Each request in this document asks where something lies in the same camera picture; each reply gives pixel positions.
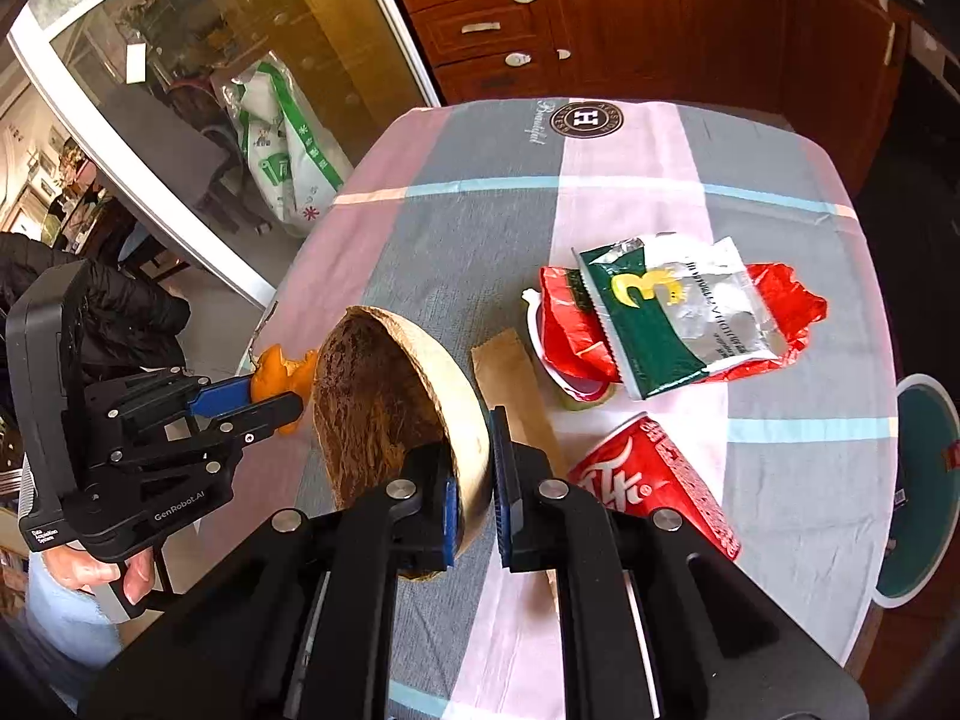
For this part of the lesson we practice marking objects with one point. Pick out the brown cardboard piece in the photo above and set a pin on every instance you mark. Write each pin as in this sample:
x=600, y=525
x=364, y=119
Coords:
x=510, y=382

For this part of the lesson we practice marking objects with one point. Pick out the black padded jacket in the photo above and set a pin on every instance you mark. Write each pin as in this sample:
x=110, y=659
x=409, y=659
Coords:
x=120, y=307

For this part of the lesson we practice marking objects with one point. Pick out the green white plastic bag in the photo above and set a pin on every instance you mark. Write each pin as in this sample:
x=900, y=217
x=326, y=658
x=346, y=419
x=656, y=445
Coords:
x=277, y=157

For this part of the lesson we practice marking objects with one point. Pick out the red plastic bag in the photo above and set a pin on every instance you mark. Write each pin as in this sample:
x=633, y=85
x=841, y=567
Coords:
x=780, y=300

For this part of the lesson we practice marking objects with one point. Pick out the person's left hand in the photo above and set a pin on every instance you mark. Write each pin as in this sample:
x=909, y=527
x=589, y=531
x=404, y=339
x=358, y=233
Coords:
x=139, y=581

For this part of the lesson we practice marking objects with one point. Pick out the person's left forearm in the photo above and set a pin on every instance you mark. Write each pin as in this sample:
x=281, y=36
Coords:
x=60, y=630

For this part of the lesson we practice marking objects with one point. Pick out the grey trash bin teal liner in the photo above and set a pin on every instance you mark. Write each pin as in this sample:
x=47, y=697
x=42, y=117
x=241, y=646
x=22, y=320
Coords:
x=922, y=510

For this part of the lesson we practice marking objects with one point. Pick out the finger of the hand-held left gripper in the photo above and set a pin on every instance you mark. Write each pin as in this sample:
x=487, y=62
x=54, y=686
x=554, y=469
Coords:
x=221, y=397
x=262, y=416

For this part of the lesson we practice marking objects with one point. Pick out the built-in black oven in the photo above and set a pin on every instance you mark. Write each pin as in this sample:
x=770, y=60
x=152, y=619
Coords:
x=922, y=127

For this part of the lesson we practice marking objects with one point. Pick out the orange peel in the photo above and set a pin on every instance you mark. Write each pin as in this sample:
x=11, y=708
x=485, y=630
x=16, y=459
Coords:
x=281, y=375

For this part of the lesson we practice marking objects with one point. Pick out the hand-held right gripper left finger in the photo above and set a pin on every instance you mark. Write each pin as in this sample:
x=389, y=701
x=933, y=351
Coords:
x=431, y=510

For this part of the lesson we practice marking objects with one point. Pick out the sliding glass door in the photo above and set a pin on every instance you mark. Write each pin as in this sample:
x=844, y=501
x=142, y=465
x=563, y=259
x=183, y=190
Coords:
x=150, y=90

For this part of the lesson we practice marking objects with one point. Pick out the brown coconut shell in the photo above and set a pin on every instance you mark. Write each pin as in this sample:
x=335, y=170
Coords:
x=375, y=405

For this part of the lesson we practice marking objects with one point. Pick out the white rimmed paper bowl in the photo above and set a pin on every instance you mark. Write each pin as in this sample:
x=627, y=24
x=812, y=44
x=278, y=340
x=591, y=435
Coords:
x=534, y=330

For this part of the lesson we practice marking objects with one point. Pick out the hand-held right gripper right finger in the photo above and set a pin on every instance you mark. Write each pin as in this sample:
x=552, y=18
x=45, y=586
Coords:
x=517, y=510

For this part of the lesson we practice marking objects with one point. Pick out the red drink can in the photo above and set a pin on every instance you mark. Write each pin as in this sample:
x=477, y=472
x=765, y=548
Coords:
x=645, y=480

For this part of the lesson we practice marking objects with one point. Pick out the green silver snack packet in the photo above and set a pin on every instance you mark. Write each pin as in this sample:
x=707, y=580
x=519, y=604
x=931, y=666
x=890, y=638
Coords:
x=675, y=330

